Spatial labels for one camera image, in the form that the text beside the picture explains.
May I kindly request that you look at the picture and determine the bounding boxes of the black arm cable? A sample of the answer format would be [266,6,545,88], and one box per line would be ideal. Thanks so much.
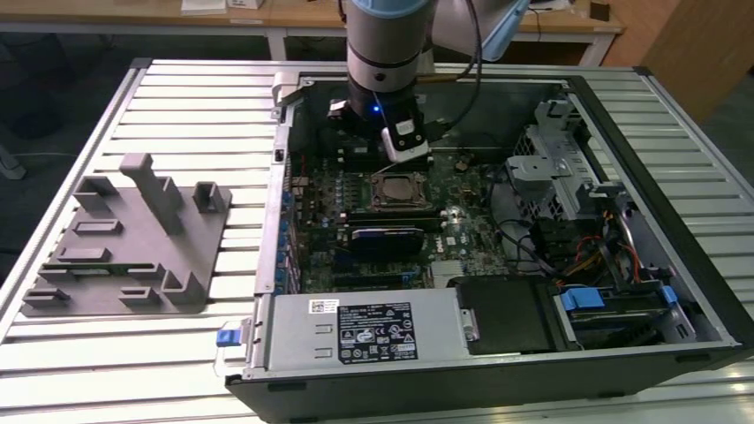
[426,0,485,140]

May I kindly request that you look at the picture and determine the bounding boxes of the silver power supply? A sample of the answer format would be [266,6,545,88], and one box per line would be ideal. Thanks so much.
[257,291,476,381]

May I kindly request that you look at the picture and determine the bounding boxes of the silver chipset heatsink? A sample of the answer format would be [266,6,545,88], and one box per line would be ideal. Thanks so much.
[430,260,466,289]

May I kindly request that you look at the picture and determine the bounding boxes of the black plastic shroud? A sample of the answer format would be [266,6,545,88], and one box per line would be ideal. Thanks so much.
[445,276,584,357]

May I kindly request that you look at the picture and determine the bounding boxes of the green motherboard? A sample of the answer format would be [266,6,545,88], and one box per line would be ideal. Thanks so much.
[286,149,513,295]

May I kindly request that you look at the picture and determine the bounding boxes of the CPU socket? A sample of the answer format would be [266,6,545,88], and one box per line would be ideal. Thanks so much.
[366,171,430,211]

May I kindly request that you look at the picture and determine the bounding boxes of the white camera with black plate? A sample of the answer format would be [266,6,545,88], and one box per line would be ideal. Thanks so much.
[378,117,433,165]

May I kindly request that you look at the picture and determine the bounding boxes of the metal socket cover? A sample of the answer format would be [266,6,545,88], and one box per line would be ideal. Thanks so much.
[368,172,429,209]

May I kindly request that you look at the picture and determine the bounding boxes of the hard disk in blue carrier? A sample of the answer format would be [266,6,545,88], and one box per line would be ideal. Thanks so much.
[556,284,672,350]

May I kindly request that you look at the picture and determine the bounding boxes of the brown wooden cabinet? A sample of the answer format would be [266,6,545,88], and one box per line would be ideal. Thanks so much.
[603,0,754,127]

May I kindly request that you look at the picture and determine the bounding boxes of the black PC case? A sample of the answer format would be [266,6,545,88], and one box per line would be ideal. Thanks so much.
[225,65,754,424]

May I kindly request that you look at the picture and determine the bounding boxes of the black RAM slot bank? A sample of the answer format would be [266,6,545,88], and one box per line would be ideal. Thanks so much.
[345,209,446,232]
[338,148,436,173]

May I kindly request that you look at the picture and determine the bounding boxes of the silver drive cage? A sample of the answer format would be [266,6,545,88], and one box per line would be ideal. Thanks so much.
[502,99,599,222]

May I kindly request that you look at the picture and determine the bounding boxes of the black graphics card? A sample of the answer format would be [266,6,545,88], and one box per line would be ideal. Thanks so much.
[346,226,426,258]

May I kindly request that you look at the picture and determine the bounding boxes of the grey parts rack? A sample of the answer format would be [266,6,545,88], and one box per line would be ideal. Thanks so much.
[19,152,234,317]

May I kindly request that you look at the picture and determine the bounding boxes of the red thin cable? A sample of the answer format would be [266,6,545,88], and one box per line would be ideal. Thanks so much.
[627,242,644,284]

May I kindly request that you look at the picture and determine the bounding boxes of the wooden desk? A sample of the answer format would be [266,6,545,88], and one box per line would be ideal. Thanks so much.
[0,0,627,67]

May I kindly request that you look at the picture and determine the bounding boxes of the yellow orange wire bundle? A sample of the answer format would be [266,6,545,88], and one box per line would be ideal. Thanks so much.
[561,236,611,277]

